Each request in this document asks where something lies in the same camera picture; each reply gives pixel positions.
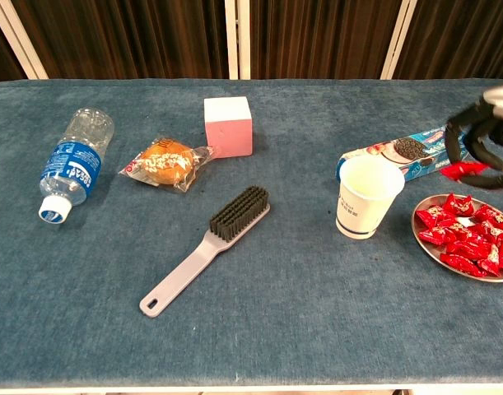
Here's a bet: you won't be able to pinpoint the packaged bread bun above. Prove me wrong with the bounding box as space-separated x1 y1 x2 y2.
118 135 216 194

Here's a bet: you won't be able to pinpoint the blue cookie box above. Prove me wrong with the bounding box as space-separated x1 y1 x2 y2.
335 125 468 184

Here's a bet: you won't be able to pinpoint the blue table cloth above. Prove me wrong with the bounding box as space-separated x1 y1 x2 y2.
0 77 503 390

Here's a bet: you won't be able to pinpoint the white paper cup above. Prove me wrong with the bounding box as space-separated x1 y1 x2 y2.
335 155 408 240

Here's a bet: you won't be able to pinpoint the white partition frame post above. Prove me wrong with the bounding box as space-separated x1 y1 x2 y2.
238 0 252 81
0 0 49 80
380 0 419 81
224 0 240 81

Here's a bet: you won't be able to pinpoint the grey brush black bristles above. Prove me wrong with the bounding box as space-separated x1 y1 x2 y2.
138 185 272 318

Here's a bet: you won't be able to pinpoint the round metal plate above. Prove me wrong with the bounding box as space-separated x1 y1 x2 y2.
411 193 503 284

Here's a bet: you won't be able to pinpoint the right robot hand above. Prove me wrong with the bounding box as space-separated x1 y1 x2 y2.
445 84 503 190

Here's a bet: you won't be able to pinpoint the clear plastic water bottle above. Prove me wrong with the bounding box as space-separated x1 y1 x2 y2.
37 106 115 224

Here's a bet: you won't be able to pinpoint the pink foam cube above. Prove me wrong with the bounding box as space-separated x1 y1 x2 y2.
203 96 254 160

